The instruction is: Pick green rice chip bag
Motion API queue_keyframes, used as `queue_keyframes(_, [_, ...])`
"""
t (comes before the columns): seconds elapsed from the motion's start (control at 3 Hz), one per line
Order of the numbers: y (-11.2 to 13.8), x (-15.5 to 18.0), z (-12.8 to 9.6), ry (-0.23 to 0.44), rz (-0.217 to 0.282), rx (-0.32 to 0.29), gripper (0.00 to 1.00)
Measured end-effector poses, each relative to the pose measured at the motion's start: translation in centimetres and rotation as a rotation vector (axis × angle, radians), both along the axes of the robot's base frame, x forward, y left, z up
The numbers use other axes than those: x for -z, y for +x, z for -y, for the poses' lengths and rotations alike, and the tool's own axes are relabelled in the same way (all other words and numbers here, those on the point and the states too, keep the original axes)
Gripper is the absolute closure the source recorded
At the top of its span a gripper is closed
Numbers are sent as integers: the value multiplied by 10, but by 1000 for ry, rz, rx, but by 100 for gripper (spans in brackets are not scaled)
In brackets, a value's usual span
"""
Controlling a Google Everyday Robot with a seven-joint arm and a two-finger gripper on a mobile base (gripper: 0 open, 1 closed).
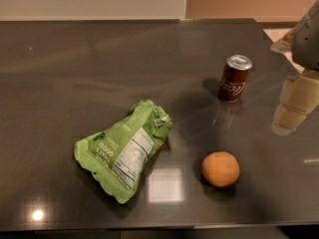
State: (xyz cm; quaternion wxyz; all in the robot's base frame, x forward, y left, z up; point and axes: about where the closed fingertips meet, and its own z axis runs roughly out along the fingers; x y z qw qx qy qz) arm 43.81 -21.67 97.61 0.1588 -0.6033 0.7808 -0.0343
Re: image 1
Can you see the orange fruit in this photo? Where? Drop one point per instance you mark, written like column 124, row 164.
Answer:
column 220, row 169

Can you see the red soda can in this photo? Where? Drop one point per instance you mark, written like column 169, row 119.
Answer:
column 234, row 78

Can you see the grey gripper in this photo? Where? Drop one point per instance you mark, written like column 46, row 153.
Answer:
column 308, row 45

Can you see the green rice chip bag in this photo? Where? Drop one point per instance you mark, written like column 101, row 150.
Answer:
column 117, row 156

